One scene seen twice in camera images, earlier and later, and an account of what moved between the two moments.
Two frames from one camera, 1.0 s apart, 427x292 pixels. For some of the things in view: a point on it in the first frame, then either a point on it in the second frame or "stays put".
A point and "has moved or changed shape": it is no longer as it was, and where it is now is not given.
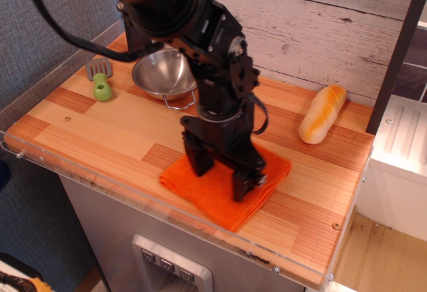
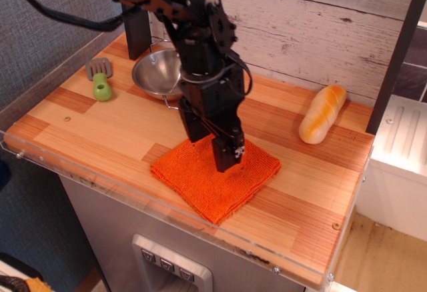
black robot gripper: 232,141 to 218,100
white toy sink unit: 393,190 stays put
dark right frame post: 399,53 stays put
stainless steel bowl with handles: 166,74 stays put
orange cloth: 214,195 has moved or changed shape
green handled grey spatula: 99,70 stays put
